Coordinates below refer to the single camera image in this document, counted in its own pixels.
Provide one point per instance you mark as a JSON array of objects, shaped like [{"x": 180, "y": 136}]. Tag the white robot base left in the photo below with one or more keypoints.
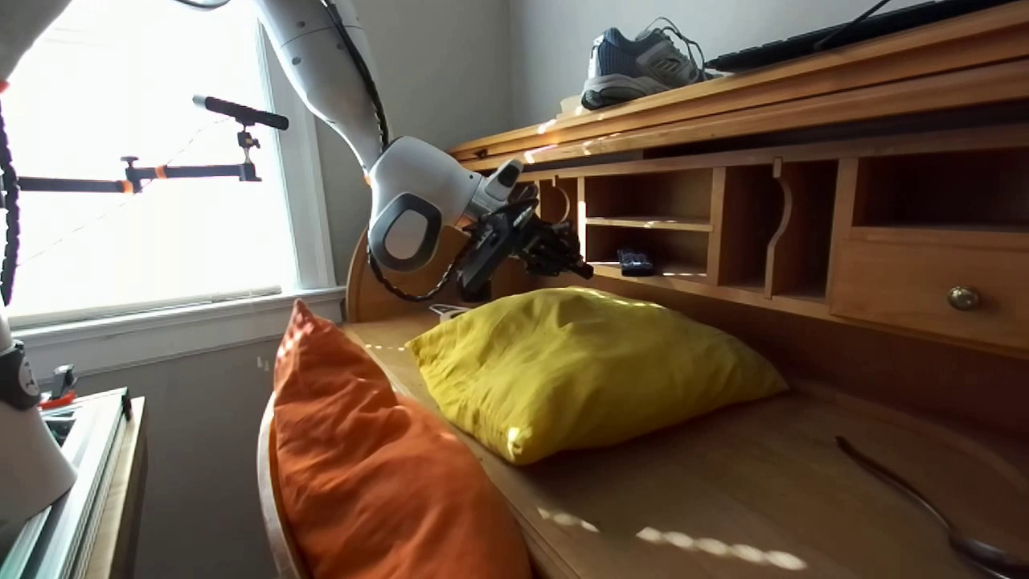
[{"x": 34, "y": 469}]

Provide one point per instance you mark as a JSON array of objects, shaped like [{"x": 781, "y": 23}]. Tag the blue grey sneaker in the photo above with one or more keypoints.
[{"x": 649, "y": 61}]

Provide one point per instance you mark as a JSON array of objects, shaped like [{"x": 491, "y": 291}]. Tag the orange pillow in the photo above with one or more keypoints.
[{"x": 371, "y": 485}]

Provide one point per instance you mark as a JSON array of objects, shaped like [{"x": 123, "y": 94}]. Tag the wooden desk hutch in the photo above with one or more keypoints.
[{"x": 854, "y": 185}]

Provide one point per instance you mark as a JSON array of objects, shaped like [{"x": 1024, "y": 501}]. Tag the brass drawer knob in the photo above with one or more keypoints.
[{"x": 961, "y": 298}]

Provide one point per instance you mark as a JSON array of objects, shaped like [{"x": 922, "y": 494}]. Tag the grey remote controller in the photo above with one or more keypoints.
[{"x": 635, "y": 266}]

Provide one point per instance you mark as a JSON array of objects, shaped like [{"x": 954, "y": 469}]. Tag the yellow pillow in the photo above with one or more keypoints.
[{"x": 573, "y": 369}]

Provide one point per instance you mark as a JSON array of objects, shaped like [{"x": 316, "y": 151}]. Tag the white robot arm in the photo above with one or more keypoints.
[{"x": 415, "y": 189}]

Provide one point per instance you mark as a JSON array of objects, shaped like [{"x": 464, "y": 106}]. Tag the metal spoon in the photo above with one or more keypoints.
[{"x": 977, "y": 556}]

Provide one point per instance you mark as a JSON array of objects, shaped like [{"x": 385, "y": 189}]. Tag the round wooden board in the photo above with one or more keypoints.
[{"x": 387, "y": 293}]

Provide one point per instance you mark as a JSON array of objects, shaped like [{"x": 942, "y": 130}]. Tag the white side table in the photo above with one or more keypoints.
[{"x": 89, "y": 532}]

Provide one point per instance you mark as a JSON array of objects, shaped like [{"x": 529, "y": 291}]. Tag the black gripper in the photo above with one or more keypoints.
[{"x": 514, "y": 234}]

